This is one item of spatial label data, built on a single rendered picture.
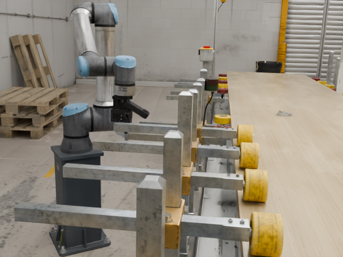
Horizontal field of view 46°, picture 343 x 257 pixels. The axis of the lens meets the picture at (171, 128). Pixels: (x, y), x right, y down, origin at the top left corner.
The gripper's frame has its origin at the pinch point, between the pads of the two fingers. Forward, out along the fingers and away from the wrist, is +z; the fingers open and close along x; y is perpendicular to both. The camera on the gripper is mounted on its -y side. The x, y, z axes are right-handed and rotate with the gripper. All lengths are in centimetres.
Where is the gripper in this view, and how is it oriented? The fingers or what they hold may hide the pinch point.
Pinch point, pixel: (127, 139)
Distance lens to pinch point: 181.9
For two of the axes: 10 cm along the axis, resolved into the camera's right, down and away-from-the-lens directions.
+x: -1.3, 2.4, -9.6
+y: -9.9, -0.8, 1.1
